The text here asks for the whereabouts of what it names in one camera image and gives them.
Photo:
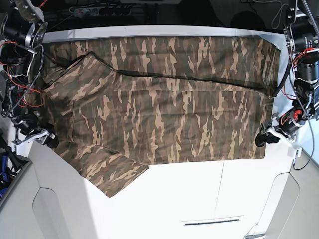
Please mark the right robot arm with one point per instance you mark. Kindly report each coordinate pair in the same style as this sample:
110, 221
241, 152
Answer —
22, 56

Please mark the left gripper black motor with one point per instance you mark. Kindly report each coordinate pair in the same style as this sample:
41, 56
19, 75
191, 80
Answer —
280, 128

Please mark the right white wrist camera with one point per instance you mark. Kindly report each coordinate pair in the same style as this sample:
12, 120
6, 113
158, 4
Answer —
22, 149

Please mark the blue items in bin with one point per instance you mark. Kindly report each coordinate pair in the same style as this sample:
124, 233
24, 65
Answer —
5, 180

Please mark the camouflage T-shirt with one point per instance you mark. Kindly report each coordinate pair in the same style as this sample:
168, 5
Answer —
119, 105

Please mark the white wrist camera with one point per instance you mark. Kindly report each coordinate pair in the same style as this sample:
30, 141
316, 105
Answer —
22, 149
294, 152

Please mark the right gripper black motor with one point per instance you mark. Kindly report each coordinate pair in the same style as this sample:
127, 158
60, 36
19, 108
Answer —
28, 130

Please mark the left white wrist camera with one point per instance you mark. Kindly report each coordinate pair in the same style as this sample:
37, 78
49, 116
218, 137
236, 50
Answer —
294, 152

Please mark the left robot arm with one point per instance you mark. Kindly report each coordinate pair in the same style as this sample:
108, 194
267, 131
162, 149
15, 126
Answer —
301, 32

